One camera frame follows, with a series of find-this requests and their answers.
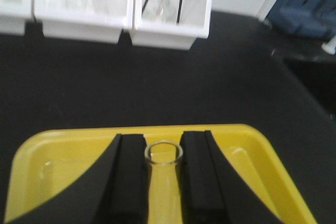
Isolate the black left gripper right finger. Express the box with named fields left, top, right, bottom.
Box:
left=180, top=131, right=281, bottom=223

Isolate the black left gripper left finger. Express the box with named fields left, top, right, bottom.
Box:
left=5, top=134, right=148, bottom=223

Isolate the tall clear test tube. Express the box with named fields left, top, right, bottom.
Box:
left=144, top=140, right=183, bottom=223

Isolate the clear tube lying in tray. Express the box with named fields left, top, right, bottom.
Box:
left=229, top=146, right=275, bottom=210

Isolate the yellow plastic tray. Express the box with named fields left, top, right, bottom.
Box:
left=4, top=124, right=316, bottom=223

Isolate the right white storage bin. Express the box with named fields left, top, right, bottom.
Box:
left=130, top=0, right=212, bottom=50

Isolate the white storage bin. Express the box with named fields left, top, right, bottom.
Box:
left=1, top=0, right=33, bottom=36
left=130, top=0, right=212, bottom=50
left=34, top=0, right=133, bottom=44

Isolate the middle white storage bin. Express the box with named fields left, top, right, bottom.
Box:
left=34, top=0, right=133, bottom=44

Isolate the blue pegboard drying rack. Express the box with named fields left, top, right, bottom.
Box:
left=266, top=0, right=335, bottom=39

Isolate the left white storage bin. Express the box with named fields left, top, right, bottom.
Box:
left=1, top=0, right=33, bottom=36

